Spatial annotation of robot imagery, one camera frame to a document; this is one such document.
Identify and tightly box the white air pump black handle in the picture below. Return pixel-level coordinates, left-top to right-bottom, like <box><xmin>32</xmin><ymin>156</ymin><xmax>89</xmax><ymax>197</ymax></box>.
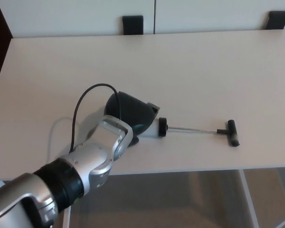
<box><xmin>140</xmin><ymin>116</ymin><xmax>240</xmax><ymax>147</ymax></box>

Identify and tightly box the black cabinet handle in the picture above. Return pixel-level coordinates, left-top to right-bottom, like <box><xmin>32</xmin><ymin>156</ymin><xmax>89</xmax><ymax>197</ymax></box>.
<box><xmin>266</xmin><ymin>10</ymin><xmax>285</xmax><ymax>30</ymax></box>
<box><xmin>122</xmin><ymin>15</ymin><xmax>144</xmax><ymax>36</ymax></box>

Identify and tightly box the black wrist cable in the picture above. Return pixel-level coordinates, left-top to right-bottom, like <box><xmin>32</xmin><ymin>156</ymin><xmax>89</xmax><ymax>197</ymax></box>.
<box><xmin>70</xmin><ymin>83</ymin><xmax>123</xmax><ymax>152</ymax></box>

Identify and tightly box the white desk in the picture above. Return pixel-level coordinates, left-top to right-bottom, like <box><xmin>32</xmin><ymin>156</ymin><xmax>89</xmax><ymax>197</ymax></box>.
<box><xmin>0</xmin><ymin>28</ymin><xmax>285</xmax><ymax>228</ymax></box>

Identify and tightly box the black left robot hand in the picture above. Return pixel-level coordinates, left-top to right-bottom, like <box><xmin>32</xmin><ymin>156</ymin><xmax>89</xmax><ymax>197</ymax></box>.
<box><xmin>104</xmin><ymin>91</ymin><xmax>161</xmax><ymax>146</ymax></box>

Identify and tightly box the white cabinet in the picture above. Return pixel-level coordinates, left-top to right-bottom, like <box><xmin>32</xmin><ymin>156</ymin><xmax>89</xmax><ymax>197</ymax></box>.
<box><xmin>0</xmin><ymin>0</ymin><xmax>285</xmax><ymax>38</ymax></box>

